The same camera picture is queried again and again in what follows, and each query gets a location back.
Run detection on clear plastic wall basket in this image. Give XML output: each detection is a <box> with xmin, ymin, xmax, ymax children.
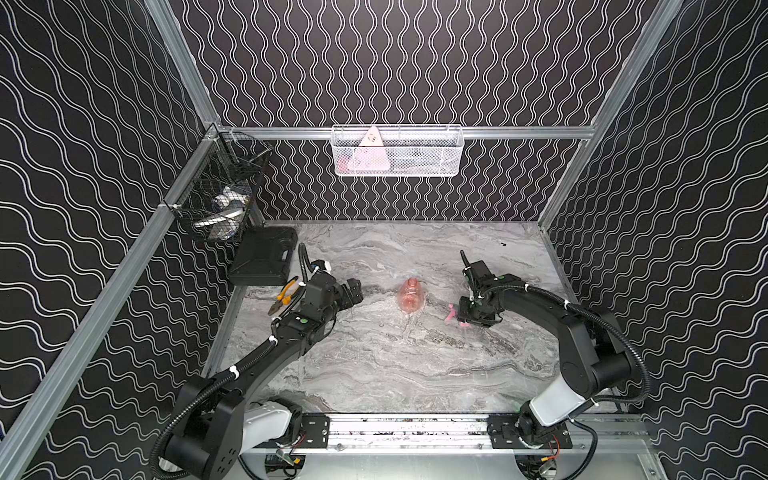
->
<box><xmin>329</xmin><ymin>124</ymin><xmax>465</xmax><ymax>177</ymax></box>

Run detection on pink transparent spray bottle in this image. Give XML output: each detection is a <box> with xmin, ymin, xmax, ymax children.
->
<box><xmin>397</xmin><ymin>277</ymin><xmax>425</xmax><ymax>314</ymax></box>

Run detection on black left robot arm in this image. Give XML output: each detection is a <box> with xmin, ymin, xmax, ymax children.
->
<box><xmin>149</xmin><ymin>271</ymin><xmax>364</xmax><ymax>479</ymax></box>

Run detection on black plastic case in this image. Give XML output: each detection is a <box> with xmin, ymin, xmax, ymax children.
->
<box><xmin>228</xmin><ymin>226</ymin><xmax>298</xmax><ymax>287</ymax></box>

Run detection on pink triangle card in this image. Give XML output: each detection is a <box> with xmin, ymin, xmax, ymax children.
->
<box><xmin>346</xmin><ymin>126</ymin><xmax>391</xmax><ymax>175</ymax></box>

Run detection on yellow handled pliers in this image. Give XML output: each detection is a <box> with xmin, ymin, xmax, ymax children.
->
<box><xmin>268</xmin><ymin>276</ymin><xmax>299</xmax><ymax>316</ymax></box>

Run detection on black wire mesh basket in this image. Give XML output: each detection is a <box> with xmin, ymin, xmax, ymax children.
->
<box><xmin>171</xmin><ymin>134</ymin><xmax>275</xmax><ymax>244</ymax></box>

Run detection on white items in basket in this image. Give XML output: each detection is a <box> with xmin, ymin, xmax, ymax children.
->
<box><xmin>193</xmin><ymin>186</ymin><xmax>250</xmax><ymax>241</ymax></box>

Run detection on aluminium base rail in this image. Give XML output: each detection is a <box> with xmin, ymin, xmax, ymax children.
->
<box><xmin>173</xmin><ymin>412</ymin><xmax>649</xmax><ymax>454</ymax></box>

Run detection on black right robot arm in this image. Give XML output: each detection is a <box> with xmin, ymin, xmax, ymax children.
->
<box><xmin>457</xmin><ymin>261</ymin><xmax>651</xmax><ymax>448</ymax></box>

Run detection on pink spray nozzle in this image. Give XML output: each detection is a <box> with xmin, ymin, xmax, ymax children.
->
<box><xmin>443</xmin><ymin>304</ymin><xmax>470</xmax><ymax>329</ymax></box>

